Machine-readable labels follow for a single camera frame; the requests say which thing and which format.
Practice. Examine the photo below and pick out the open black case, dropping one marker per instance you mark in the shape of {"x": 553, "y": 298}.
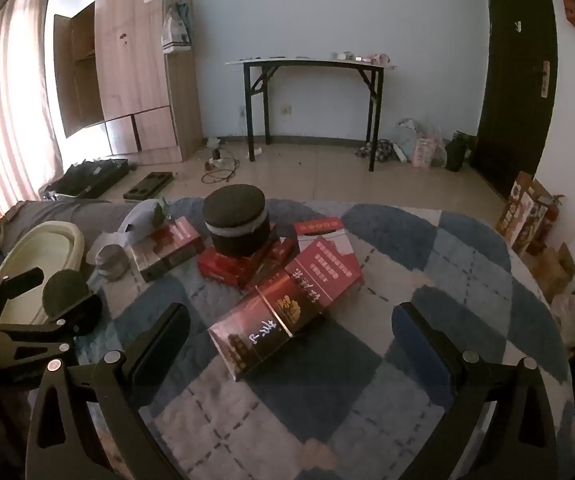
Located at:
{"x": 92, "y": 175}

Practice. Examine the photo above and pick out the black bag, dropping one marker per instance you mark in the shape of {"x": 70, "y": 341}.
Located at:
{"x": 457, "y": 152}

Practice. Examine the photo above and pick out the white and green soft toy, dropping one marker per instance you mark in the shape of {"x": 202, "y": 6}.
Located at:
{"x": 142, "y": 217}

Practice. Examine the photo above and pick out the large dark round sponge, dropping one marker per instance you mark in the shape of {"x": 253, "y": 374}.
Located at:
{"x": 235, "y": 210}

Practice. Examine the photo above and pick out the small red and white box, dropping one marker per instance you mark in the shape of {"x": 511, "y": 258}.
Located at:
{"x": 317, "y": 227}

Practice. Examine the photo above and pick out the small pink object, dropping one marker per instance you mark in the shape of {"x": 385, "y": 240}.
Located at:
{"x": 381, "y": 57}

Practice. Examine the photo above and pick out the small red carton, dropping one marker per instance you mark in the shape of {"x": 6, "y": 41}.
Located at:
{"x": 281, "y": 251}

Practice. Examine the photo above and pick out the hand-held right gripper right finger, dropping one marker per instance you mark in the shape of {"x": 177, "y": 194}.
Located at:
{"x": 417, "y": 350}

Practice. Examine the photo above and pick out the pink and red curtain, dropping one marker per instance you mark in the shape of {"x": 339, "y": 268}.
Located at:
{"x": 7, "y": 110}

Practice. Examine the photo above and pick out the cream plastic basin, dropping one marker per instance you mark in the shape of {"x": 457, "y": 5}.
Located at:
{"x": 42, "y": 245}

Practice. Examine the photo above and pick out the white hanging bag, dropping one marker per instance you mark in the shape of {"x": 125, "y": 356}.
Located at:
{"x": 175, "y": 35}

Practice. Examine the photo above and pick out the black foam tray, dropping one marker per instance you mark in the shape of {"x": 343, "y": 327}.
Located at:
{"x": 150, "y": 183}

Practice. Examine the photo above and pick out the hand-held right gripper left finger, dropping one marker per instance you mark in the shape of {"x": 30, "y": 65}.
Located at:
{"x": 167, "y": 340}

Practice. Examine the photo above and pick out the black folding table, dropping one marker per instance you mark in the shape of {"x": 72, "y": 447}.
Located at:
{"x": 312, "y": 63}

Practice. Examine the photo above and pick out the blue and white checkered blanket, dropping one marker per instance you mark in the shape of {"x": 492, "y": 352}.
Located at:
{"x": 417, "y": 260}

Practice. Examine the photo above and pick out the small grey object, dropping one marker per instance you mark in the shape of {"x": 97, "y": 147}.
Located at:
{"x": 343, "y": 55}

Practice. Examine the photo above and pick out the printed cardboard box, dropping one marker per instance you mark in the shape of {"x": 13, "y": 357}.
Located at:
{"x": 522, "y": 210}

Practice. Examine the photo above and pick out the pink plastic bag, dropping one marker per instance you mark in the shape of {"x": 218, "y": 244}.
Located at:
{"x": 423, "y": 150}

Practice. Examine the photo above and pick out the dark door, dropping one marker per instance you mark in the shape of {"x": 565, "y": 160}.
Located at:
{"x": 512, "y": 85}

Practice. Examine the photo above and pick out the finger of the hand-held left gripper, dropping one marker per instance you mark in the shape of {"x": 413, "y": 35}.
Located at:
{"x": 15, "y": 282}
{"x": 27, "y": 332}

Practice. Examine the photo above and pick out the dark patterned cloth pile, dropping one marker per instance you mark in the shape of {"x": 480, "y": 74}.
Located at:
{"x": 375, "y": 152}

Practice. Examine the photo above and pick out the wooden wardrobe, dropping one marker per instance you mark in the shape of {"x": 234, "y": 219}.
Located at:
{"x": 132, "y": 60}

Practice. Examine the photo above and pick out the pale blue plastic bag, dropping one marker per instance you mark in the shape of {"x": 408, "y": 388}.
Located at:
{"x": 408, "y": 142}

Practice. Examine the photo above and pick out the glossy dark red carton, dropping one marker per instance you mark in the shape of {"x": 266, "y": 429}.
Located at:
{"x": 172, "y": 245}

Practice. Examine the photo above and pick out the brown paper bag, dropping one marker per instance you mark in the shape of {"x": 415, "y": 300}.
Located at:
{"x": 552, "y": 270}

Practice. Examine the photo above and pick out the long dark red carton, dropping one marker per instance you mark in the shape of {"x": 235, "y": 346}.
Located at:
{"x": 257, "y": 330}

